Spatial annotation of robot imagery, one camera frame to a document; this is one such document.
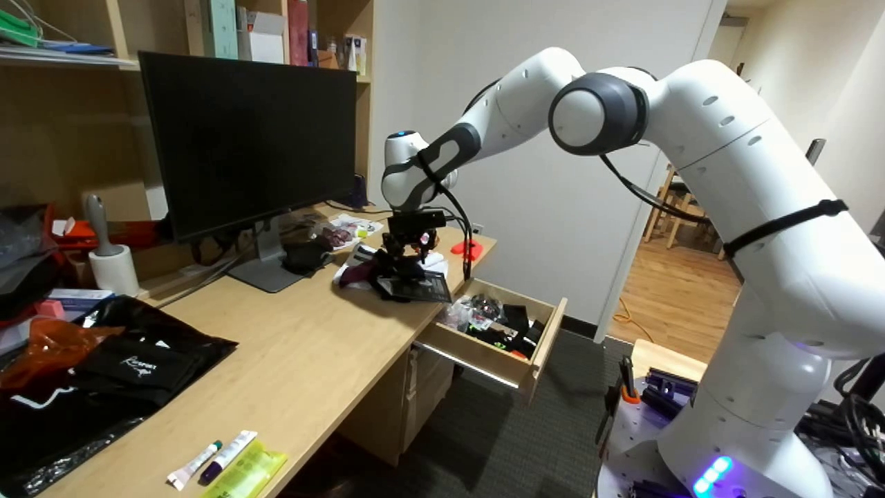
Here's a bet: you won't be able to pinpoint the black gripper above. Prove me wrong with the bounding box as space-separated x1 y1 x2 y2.
381 206 452 288

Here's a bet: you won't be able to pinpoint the black socks with black card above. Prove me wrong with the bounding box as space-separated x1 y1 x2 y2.
335 251 457 303

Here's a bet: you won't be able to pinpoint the robot base platform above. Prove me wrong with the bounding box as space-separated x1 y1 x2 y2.
598 363 885 498

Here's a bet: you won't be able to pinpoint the light wooden drawer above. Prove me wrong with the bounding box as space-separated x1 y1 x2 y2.
418 277 569 397

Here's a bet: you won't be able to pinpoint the clear bag of small parts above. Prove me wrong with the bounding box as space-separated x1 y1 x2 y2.
447 298 501 339

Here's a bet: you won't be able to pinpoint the black pouch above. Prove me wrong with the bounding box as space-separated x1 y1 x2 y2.
280 217 349 277

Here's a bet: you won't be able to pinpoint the wooden desk cabinet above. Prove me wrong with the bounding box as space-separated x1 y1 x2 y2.
336 343 458 468

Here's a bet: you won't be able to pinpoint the grey monitor stand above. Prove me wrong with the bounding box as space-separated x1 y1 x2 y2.
223 217 306 295

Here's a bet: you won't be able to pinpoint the black computer monitor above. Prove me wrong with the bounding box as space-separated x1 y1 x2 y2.
136 49 358 245

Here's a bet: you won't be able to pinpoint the green flat package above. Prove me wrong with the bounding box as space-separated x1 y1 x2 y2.
201 441 289 498

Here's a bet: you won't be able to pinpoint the white and black tube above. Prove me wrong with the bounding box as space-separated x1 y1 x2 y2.
192 425 260 490

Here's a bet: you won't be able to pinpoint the red book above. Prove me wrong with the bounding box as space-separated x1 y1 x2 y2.
284 0 313 65

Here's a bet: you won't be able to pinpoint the wooden chair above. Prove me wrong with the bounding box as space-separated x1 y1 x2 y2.
643 169 712 251

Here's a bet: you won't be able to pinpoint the white box on shelf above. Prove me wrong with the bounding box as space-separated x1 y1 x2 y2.
240 7 289 65

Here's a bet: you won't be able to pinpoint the black plastic bag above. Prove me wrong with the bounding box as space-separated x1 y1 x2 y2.
0 292 240 494

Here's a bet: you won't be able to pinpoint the small white tube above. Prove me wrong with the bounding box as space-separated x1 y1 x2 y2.
162 437 227 493

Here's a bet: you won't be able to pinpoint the white lint roller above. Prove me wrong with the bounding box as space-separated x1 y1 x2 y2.
79 190 140 298

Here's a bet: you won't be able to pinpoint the green book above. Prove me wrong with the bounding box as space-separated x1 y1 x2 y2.
201 0 244 60

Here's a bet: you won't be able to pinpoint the red package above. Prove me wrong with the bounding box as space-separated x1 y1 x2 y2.
49 215 159 257

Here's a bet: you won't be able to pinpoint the orange plastic bag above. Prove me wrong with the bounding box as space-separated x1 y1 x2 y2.
0 314 122 390

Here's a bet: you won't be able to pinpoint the wooden bookshelf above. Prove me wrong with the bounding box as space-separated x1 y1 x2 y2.
0 0 379 280

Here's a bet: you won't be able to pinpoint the grey bag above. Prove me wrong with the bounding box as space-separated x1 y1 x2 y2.
0 205 57 298

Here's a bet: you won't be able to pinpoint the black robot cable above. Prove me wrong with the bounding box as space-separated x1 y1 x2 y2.
411 150 730 280

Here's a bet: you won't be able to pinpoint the black strap on arm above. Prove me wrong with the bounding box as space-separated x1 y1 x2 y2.
721 197 852 259

